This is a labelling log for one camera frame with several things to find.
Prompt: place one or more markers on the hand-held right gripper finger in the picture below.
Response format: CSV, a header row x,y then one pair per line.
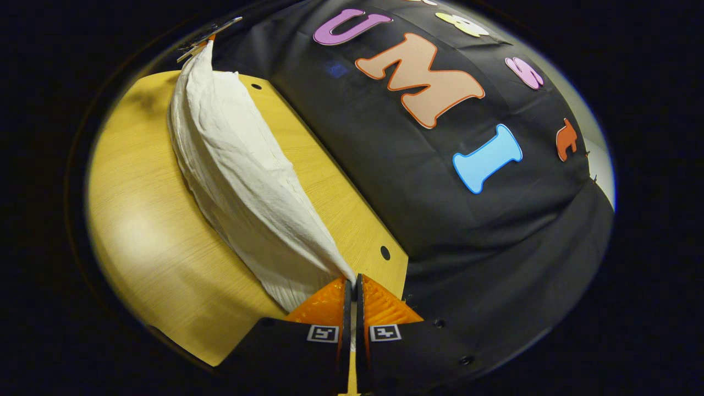
x,y
359,341
347,341

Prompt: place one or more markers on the black backdrop cloth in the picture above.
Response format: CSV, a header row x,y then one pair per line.
x,y
440,220

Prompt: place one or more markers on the white jeans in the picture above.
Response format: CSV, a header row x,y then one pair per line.
x,y
242,176

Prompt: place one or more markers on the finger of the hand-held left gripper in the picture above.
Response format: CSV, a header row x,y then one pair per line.
x,y
212,37

